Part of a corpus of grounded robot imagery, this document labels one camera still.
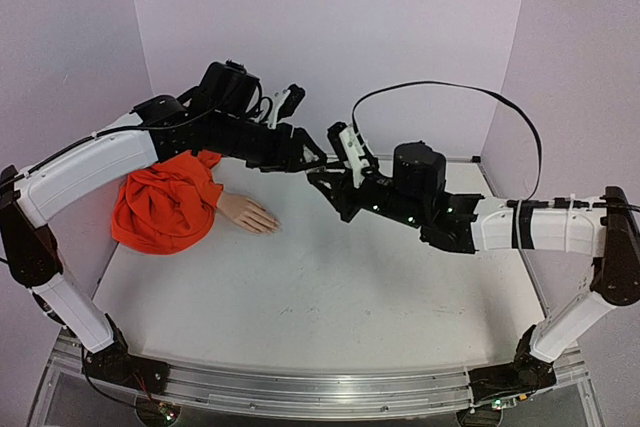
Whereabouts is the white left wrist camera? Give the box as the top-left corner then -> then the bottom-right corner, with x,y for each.
259,84 -> 306,129

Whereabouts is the aluminium back rail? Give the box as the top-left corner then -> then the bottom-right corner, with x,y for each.
375,152 -> 478,164

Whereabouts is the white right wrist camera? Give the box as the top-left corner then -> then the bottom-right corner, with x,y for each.
327,122 -> 379,189

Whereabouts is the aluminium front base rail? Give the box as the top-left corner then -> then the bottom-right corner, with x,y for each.
29,332 -> 602,426

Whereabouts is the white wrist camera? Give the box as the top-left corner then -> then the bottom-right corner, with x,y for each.
259,84 -> 306,129
327,122 -> 379,189

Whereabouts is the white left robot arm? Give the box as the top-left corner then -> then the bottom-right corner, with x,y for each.
1,61 -> 327,384

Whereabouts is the mannequin hand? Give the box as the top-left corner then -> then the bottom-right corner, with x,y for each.
217,192 -> 280,235

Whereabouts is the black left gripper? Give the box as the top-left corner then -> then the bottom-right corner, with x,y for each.
209,110 -> 333,174

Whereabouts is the orange cloth sleeve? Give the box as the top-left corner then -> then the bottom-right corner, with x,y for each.
111,150 -> 223,255

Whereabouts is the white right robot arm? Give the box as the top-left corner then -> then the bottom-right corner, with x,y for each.
307,144 -> 639,364

